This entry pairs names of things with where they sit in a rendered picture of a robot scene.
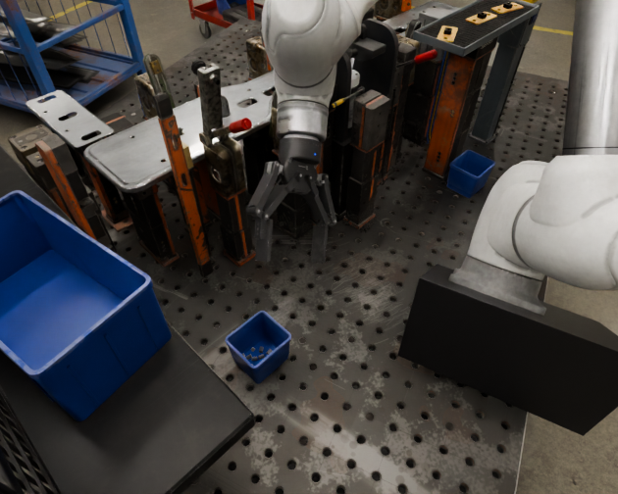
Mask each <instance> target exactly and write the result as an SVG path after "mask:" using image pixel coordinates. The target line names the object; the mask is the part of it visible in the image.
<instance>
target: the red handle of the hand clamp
mask: <svg viewBox="0 0 618 494"><path fill-rule="evenodd" d="M251 127H252V122H251V120H250V119H249V118H244V119H241V120H238V121H235V122H232V123H230V125H228V126H225V127H222V128H219V129H215V130H212V137H213V139H214V138H217V137H219V136H223V135H226V134H229V133H239V132H242V131H245V130H248V129H250V128H251Z"/></svg>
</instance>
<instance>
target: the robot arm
mask: <svg viewBox="0 0 618 494"><path fill-rule="evenodd" d="M377 1H379V0H265V3H264V7H263V12H262V33H263V40H264V45H265V49H266V52H267V55H268V58H269V60H270V62H271V64H272V66H273V68H274V84H275V88H276V91H277V95H278V108H277V113H278V116H277V130H276V136H277V138H279V139H280V144H279V161H280V162H281V164H280V163H279V162H278V161H274V162H267V163H266V164H265V169H264V174H263V176H262V178H261V180H260V182H259V184H258V186H257V188H256V190H255V192H254V194H253V196H252V198H251V200H250V202H249V204H248V206H247V208H246V214H247V215H251V218H252V219H253V220H256V224H255V239H257V241H256V255H255V260H256V261H262V262H270V259H271V246H272V232H273V220H270V219H269V217H270V215H271V214H272V213H273V211H274V210H275V209H276V208H277V206H278V205H279V204H280V202H281V201H282V200H283V198H284V197H285V196H286V194H287V193H295V194H301V196H302V197H303V198H305V200H306V202H307V204H308V207H309V209H310V211H311V213H312V215H313V217H314V219H315V222H316V224H317V225H313V236H312V250H311V262H312V263H321V264H324V263H325V257H326V244H327V241H328V229H329V227H333V226H334V224H336V216H335V209H334V205H333V200H332V196H331V192H330V189H329V175H328V174H327V173H318V174H317V171H316V168H317V166H318V165H319V164H320V162H321V151H322V143H321V142H324V141H325V140H326V138H327V124H328V116H329V105H330V101H331V99H332V96H333V93H334V87H335V77H336V65H337V62H338V61H339V59H340V58H341V57H342V55H343V54H344V53H345V51H346V50H347V49H348V48H349V46H350V45H351V44H352V43H353V42H354V40H355V39H356V38H357V37H358V36H359V35H360V34H361V24H362V20H363V17H364V16H365V14H366V13H367V11H368V10H369V9H370V8H371V7H372V6H373V5H374V4H375V3H376V2H377ZM278 175H279V176H280V178H281V179H280V180H279V182H278V183H277V184H276V185H275V189H274V190H273V192H272V193H271V191H272V189H273V186H274V184H275V182H276V180H277V178H278ZM310 190H311V191H310ZM270 193H271V194H270ZM545 275H547V276H549V277H551V278H553V279H556V280H558V281H561V282H564V283H567V284H570V285H573V286H576V287H580V288H583V289H588V290H618V0H577V1H576V12H575V22H574V33H573V43H572V54H571V65H570V74H569V85H568V96H567V107H566V117H565V127H564V138H563V148H562V156H556V157H555V158H554V159H553V160H552V161H551V162H550V163H546V162H540V161H524V162H521V163H519V164H517V165H515V166H512V167H511V168H510V169H509V170H508V171H506V172H505V173H504V174H503V175H502V176H501V177H500V179H499V180H498V181H497V182H496V184H495V185H494V186H493V188H492V189H491V191H490V193H489V196H488V199H487V201H486V203H485V205H484V206H483V209H482V211H481V214H480V216H479V219H478V222H477V224H476V227H475V230H474V233H473V236H472V240H471V244H470V247H469V250H468V253H467V256H466V258H465V260H464V262H463V264H462V266H461V268H460V269H455V270H454V272H453V273H452V274H451V275H450V277H449V279H448V280H449V281H451V282H453V283H456V284H459V285H462V286H465V287H468V288H471V289H473V290H476V291H479V292H482V293H484V294H487V295H489V296H491V297H494V298H497V299H500V300H502V301H505V302H508V303H510V304H513V305H516V306H518V307H521V308H524V309H526V310H529V311H531V312H534V313H536V314H539V315H543V316H544V313H545V311H546V307H545V306H544V305H542V304H541V303H540V301H539V298H538V295H539V292H540V289H541V283H542V280H543V278H544V276H545Z"/></svg>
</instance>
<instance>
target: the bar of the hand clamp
mask: <svg viewBox="0 0 618 494"><path fill-rule="evenodd" d="M191 70H192V72H193V73H194V74H196V75H198V83H199V94H200V104H201V115H202V124H203V132H205V133H206V134H207V135H208V136H209V138H210V142H211V145H212V146H213V137H212V129H214V130H215V129H219V128H222V127H223V115H222V96H221V77H220V68H219V67H217V66H216V65H214V64H210V68H209V69H208V68H206V65H205V63H204V62H203V61H202V60H200V59H198V60H195V61H194V62H193V64H192V66H191Z"/></svg>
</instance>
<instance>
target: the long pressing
mask: <svg viewBox="0 0 618 494"><path fill-rule="evenodd" d="M432 6H437V7H440V8H443V9H446V10H449V11H452V12H454V11H457V10H459V9H461V8H458V7H455V6H452V5H448V4H445V3H442V2H439V1H429V2H426V3H424V4H421V5H419V6H417V7H415V8H413V9H410V10H408V11H406V12H404V13H401V14H399V15H397V16H395V17H392V18H390V19H388V20H386V21H384V23H386V24H388V25H390V26H391V27H392V28H393V30H397V29H399V28H403V29H406V28H407V27H408V25H409V24H410V22H411V21H412V20H413V19H416V20H418V18H419V13H420V12H421V11H423V10H425V9H427V8H430V7H432ZM274 87H275V84H274V71H271V72H269V73H267V74H263V75H261V76H259V77H256V78H254V79H252V80H250V81H247V82H245V83H242V84H238V85H232V86H227V87H222V88H221V95H224V96H226V97H227V99H228V101H229V106H230V113H231V114H230V115H229V116H227V117H224V118H223V125H224V126H228V125H230V123H232V122H235V121H238V120H241V119H244V118H249V119H250V120H251V122H252V127H251V128H250V129H248V130H245V131H242V132H239V133H229V137H231V138H232V139H234V140H235V141H239V140H241V139H243V138H245V137H247V136H249V135H251V134H253V133H255V132H256V131H258V130H260V129H262V128H264V127H266V126H268V125H270V116H271V107H272V96H273V95H271V96H266V95H264V94H263V93H264V92H266V91H268V90H270V89H272V88H274ZM248 89H250V91H248ZM249 99H253V100H255V101H257V103H255V104H253V105H251V106H248V107H246V108H241V107H239V106H238V104H240V103H242V102H244V101H246V100H249ZM173 111H174V115H176V120H177V124H178V127H181V128H183V131H182V133H183V135H181V136H180V139H181V141H182V142H184V143H185V144H186V145H188V146H189V150H190V154H191V159H192V163H193V165H194V164H196V163H198V162H200V161H202V160H204V159H205V154H204V149H203V144H202V143H201V142H200V140H199V133H200V132H202V131H203V124H202V115H201V104H200V97H198V98H196V99H194V100H191V101H189V102H187V103H185V104H182V105H180V106H178V107H175V108H174V109H173ZM158 118H159V117H158V116H156V117H154V118H151V119H149V120H147V121H145V122H142V123H139V124H136V125H134V126H132V127H130V128H127V129H125V130H123V131H120V132H118V133H116V134H114V135H111V136H109V137H107V138H104V139H102V140H100V141H98V142H95V143H93V144H91V145H89V146H88V147H87V148H86V149H85V150H84V152H83V157H84V159H85V160H86V161H87V162H88V163H89V164H90V165H92V166H93V167H94V168H95V169H96V170H98V171H99V172H100V173H101V174H102V175H103V176H104V177H106V178H107V179H108V180H109V181H110V182H111V183H112V184H113V185H115V186H116V187H117V188H118V189H119V190H120V191H122V192H125V193H137V192H140V191H143V190H145V189H147V188H149V187H151V186H153V185H155V184H157V183H159V182H161V181H163V180H165V179H167V178H168V177H170V176H172V175H174V174H173V171H172V167H171V164H170V160H169V156H168V153H167V149H166V145H165V142H164V138H163V134H162V131H161V127H160V125H159V121H158ZM132 136H134V138H131V137H132ZM162 160H166V161H165V162H161V161H162Z"/></svg>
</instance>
